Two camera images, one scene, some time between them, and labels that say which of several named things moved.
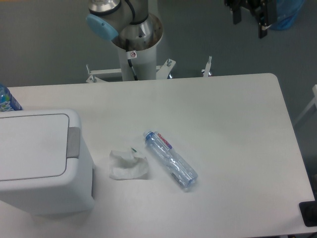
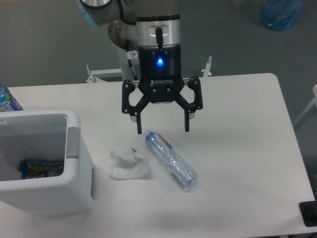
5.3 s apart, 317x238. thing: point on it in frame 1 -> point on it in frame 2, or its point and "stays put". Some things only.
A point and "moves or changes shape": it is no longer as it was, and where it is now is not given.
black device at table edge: (308, 211) stays put
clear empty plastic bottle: (180, 171) stays put
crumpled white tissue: (124, 165) stays put
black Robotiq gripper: (266, 10) -> (160, 78)
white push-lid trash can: (45, 167) moves or changes shape
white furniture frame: (314, 101) stays put
